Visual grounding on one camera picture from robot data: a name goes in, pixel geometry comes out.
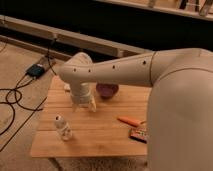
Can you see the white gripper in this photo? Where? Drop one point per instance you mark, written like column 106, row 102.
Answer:
column 81, row 95

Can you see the orange pepper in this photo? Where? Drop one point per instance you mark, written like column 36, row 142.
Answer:
column 130, row 121

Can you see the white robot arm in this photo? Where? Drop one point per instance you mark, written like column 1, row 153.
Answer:
column 180, row 105

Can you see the purple ceramic bowl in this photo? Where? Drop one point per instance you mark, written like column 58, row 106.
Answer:
column 107, row 90

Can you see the white sponge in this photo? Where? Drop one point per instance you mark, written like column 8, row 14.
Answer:
column 67, row 87

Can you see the wooden table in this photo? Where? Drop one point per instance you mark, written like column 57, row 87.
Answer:
column 95, row 134

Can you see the black power adapter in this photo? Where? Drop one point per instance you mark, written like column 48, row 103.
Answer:
column 35, row 71

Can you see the dark snack box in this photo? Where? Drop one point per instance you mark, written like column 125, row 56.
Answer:
column 138, row 134

